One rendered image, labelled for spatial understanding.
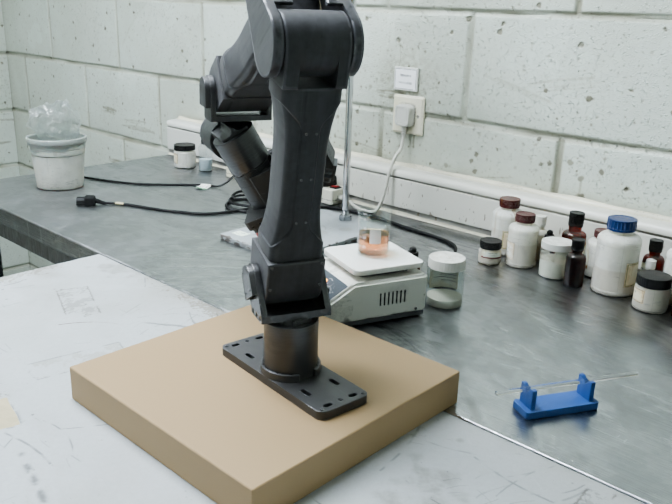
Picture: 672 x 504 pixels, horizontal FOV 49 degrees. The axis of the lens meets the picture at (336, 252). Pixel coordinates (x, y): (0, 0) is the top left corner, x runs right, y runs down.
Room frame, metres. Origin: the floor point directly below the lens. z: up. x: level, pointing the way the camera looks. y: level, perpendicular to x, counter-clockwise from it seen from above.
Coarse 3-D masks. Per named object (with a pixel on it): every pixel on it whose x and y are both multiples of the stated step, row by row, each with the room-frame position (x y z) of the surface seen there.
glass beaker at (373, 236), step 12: (360, 216) 1.09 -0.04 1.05; (372, 216) 1.07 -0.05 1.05; (384, 216) 1.08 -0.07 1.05; (360, 228) 1.09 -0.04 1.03; (372, 228) 1.07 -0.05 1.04; (384, 228) 1.08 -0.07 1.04; (360, 240) 1.09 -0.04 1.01; (372, 240) 1.07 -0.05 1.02; (384, 240) 1.08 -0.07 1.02; (360, 252) 1.08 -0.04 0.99; (372, 252) 1.07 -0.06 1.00; (384, 252) 1.08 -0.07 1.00
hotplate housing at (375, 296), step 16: (336, 272) 1.06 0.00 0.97; (400, 272) 1.07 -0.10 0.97; (416, 272) 1.07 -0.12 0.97; (352, 288) 1.01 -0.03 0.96; (368, 288) 1.02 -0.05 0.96; (384, 288) 1.03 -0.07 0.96; (400, 288) 1.04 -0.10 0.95; (416, 288) 1.06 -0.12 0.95; (336, 304) 1.00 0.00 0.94; (352, 304) 1.01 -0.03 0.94; (368, 304) 1.02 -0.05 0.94; (384, 304) 1.03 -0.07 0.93; (400, 304) 1.04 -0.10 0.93; (416, 304) 1.06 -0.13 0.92; (336, 320) 1.00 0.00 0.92; (352, 320) 1.01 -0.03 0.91; (368, 320) 1.02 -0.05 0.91
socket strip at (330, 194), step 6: (228, 174) 1.96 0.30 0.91; (330, 186) 1.73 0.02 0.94; (336, 186) 1.72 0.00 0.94; (342, 186) 1.75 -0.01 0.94; (324, 192) 1.72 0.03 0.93; (330, 192) 1.71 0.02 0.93; (336, 192) 1.71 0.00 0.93; (342, 192) 1.73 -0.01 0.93; (324, 198) 1.72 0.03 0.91; (330, 198) 1.71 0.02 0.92; (336, 198) 1.71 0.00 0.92; (330, 204) 1.71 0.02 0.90; (336, 204) 1.72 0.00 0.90
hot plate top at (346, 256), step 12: (324, 252) 1.11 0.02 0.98; (336, 252) 1.10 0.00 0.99; (348, 252) 1.10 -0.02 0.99; (396, 252) 1.11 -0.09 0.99; (408, 252) 1.11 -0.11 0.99; (348, 264) 1.04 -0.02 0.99; (360, 264) 1.05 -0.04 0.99; (372, 264) 1.05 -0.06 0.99; (384, 264) 1.05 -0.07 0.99; (396, 264) 1.05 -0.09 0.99; (408, 264) 1.05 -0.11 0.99; (420, 264) 1.06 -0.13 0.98
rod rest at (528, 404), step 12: (528, 384) 0.79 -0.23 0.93; (588, 384) 0.80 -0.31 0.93; (528, 396) 0.78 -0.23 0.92; (540, 396) 0.81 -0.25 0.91; (552, 396) 0.81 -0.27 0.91; (564, 396) 0.81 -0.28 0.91; (576, 396) 0.81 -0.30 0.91; (588, 396) 0.80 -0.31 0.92; (516, 408) 0.79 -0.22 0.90; (528, 408) 0.78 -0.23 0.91; (540, 408) 0.78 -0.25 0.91; (552, 408) 0.78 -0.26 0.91; (564, 408) 0.78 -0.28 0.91; (576, 408) 0.79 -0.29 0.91; (588, 408) 0.79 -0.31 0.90
